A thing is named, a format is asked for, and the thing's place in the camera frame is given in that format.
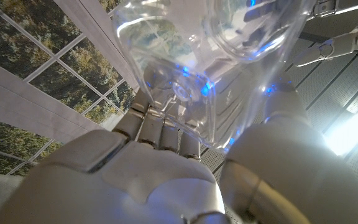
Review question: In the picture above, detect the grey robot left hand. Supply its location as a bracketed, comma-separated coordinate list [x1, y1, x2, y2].
[293, 0, 358, 68]

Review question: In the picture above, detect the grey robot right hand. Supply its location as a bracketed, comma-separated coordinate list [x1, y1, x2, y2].
[0, 77, 358, 224]

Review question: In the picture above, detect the clear plastic jar base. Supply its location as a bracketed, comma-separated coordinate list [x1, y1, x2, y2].
[112, 0, 318, 153]

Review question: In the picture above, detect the bright ceiling light panel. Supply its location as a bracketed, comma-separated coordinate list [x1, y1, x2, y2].
[323, 107, 358, 156]

